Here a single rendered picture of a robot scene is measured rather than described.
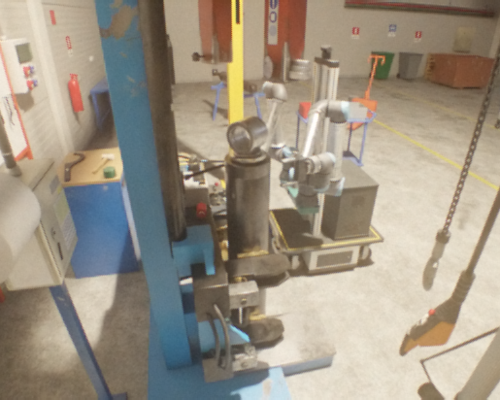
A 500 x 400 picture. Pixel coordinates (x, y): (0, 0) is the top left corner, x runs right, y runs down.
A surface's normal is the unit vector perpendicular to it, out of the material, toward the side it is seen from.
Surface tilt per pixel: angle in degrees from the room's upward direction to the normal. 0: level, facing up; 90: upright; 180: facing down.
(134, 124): 90
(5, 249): 90
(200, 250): 90
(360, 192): 90
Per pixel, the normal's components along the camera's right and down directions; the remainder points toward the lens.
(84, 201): 0.22, 0.48
